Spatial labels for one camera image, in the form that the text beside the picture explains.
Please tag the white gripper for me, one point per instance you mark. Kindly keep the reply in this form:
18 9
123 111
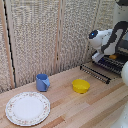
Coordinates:
97 56

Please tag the white black Franka robot arm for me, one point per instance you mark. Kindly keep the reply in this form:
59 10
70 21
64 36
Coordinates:
106 38

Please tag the grey ribbed oven tray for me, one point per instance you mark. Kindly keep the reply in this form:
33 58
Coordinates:
115 64

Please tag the black dish rack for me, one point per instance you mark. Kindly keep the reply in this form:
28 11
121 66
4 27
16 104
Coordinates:
121 53

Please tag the yellow bowl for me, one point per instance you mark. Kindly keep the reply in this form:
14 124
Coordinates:
81 86

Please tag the blue mug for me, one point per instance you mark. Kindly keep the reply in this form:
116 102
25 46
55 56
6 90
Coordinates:
42 82

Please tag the beige woven folding screen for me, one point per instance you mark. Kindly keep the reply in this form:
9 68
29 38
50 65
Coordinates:
30 36

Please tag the white floral rim plate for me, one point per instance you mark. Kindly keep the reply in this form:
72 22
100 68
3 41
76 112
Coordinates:
28 109

